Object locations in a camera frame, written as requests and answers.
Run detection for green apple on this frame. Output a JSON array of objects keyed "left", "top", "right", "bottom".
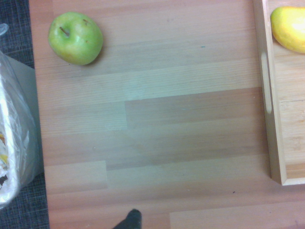
[{"left": 48, "top": 11, "right": 104, "bottom": 66}]

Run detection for yellow mango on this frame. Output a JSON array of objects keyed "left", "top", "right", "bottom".
[{"left": 270, "top": 6, "right": 305, "bottom": 54}]

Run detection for white plastic trash bin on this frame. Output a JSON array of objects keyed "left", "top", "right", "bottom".
[{"left": 0, "top": 58, "right": 45, "bottom": 210}]

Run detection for wooden coffee table black legs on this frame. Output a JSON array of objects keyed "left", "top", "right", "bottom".
[{"left": 28, "top": 0, "right": 305, "bottom": 229}]

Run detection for wooden serving tray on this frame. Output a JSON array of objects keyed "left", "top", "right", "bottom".
[{"left": 253, "top": 0, "right": 305, "bottom": 186}]

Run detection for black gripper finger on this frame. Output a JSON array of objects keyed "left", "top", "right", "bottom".
[{"left": 112, "top": 208, "right": 142, "bottom": 229}]

